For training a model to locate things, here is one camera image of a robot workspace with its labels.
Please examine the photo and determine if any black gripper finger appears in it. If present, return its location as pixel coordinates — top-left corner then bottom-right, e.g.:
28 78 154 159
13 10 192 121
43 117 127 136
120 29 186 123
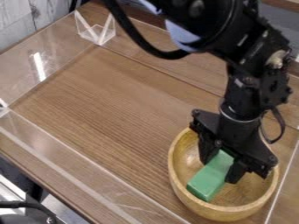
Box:
199 132 220 165
226 159 248 184

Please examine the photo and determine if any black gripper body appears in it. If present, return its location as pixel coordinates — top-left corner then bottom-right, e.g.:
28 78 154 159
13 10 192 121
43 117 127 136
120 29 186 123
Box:
190 108 278 179

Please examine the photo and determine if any green rectangular block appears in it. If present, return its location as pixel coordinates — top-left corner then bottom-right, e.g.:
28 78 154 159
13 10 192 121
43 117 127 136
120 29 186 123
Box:
186 150 234 202

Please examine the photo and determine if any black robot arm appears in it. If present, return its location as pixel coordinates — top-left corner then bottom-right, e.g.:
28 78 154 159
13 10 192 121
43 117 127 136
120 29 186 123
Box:
158 0 292 184

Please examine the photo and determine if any brown wooden bowl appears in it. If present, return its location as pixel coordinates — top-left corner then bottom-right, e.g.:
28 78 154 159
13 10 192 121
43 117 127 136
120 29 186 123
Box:
168 128 279 222

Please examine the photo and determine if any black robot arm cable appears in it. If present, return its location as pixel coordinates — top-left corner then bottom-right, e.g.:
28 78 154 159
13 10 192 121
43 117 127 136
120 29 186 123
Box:
101 0 191 60

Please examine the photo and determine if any clear acrylic corner bracket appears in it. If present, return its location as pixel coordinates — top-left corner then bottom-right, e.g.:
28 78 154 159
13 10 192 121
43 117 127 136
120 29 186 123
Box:
73 10 116 46

